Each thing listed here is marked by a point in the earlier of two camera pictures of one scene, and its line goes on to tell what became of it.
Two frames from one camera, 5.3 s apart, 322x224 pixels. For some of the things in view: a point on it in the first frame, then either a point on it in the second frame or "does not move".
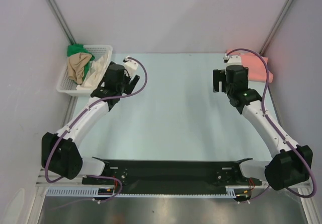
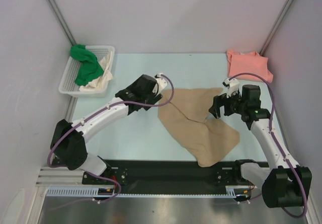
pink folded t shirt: (257, 69) does not move
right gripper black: (217, 80) to (224, 103)
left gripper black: (130, 86) to (154, 97)
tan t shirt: (76, 64) to (185, 116)
